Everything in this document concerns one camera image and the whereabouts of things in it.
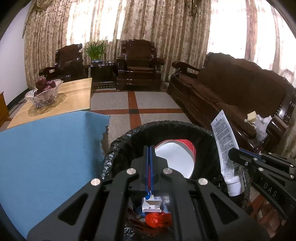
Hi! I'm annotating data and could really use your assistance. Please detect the white cream tube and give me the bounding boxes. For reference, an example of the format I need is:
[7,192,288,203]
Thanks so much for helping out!
[211,110,244,197]

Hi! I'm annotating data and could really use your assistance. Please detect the red mesh packaging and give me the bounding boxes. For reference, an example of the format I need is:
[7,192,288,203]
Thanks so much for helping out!
[145,212,173,228]

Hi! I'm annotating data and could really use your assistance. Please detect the red snack bag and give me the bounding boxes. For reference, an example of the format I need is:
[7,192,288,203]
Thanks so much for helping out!
[149,138,197,197]

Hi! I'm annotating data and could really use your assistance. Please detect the white blue medicine box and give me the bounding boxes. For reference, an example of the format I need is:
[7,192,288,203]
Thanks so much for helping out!
[142,195,163,213]

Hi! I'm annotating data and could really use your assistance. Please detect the white items on sofa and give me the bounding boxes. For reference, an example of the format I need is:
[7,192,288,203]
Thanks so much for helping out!
[244,111,272,142]

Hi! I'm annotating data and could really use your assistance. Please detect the dark wooden sofa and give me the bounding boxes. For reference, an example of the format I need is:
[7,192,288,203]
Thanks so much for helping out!
[167,53,295,153]

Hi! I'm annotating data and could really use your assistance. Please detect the blue table cloth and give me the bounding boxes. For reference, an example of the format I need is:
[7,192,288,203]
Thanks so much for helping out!
[1,111,110,240]

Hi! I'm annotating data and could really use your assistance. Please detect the glass fruit bowl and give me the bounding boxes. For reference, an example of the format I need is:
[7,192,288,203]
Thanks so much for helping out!
[25,79,63,108]

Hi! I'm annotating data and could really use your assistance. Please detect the orange wooden tv cabinet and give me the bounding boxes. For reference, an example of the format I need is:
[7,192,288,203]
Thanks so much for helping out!
[0,92,9,127]

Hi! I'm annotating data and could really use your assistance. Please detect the dark wooden side table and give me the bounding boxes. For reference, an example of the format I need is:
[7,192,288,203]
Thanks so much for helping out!
[84,62,117,89]

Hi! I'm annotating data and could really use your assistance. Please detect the dark red fruit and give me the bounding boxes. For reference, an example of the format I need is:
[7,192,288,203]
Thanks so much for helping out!
[34,76,57,96]

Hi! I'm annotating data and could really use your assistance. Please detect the beige patterned curtains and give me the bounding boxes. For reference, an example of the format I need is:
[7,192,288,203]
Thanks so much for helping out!
[23,1,295,88]

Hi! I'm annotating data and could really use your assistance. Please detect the right dark wooden armchair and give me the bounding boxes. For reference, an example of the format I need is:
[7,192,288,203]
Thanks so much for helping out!
[116,39,165,91]

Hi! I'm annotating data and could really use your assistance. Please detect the dark wooden armchair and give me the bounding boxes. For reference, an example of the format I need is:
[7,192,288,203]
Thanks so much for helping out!
[116,39,165,91]
[39,44,85,82]

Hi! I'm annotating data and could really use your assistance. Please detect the left dark wooden armchair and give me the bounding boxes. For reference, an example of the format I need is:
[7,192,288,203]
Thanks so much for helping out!
[39,44,85,82]

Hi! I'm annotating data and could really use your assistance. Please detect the green potted plant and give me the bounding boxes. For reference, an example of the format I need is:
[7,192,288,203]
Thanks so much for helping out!
[85,40,107,63]

